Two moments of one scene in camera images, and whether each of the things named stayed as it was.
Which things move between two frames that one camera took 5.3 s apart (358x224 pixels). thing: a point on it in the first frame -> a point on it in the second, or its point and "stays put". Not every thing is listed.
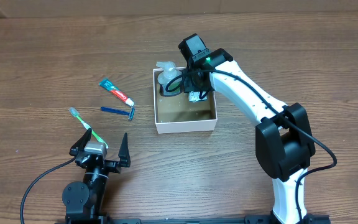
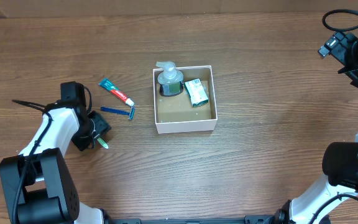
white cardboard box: (176, 114) stays put
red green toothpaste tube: (117, 92) stays put
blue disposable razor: (131, 113) stays put
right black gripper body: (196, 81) -> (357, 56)
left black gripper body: (112, 166) -> (97, 125)
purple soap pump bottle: (170, 79) stays put
